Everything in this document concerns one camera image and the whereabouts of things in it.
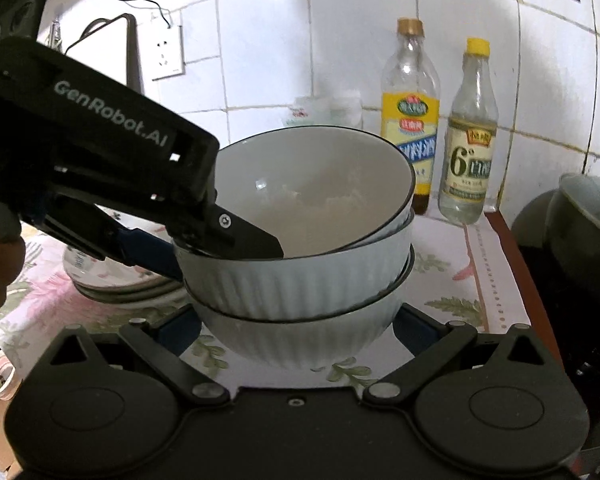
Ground white ribbed bowl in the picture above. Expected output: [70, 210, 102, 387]
[183, 246, 415, 370]
[172, 204, 415, 322]
[212, 127, 417, 262]

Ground clear plastic salt bag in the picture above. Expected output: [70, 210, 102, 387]
[282, 90, 364, 131]

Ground black wok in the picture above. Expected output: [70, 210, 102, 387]
[510, 189, 600, 323]

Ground floral tablecloth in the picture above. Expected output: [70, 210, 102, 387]
[0, 209, 567, 387]

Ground glass wok lid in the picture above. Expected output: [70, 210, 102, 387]
[547, 172, 600, 252]

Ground rabbit print plate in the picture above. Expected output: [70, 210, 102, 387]
[62, 241, 182, 290]

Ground oil bottle yellow label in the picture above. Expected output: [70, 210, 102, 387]
[379, 18, 441, 214]

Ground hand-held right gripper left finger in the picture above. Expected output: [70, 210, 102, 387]
[45, 304, 232, 407]

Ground person's left hand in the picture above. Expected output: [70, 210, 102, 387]
[0, 191, 29, 312]

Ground large white plate black rim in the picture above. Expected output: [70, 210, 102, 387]
[72, 277, 192, 307]

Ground white wall socket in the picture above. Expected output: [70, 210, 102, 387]
[149, 23, 186, 82]

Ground white cutting board dark frame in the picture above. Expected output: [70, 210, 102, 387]
[64, 12, 146, 97]

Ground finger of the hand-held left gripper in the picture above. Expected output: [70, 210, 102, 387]
[19, 192, 184, 282]
[166, 202, 285, 262]

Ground clear vinegar bottle yellow cap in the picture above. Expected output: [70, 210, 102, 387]
[437, 37, 499, 226]

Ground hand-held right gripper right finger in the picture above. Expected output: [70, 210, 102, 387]
[362, 304, 549, 407]

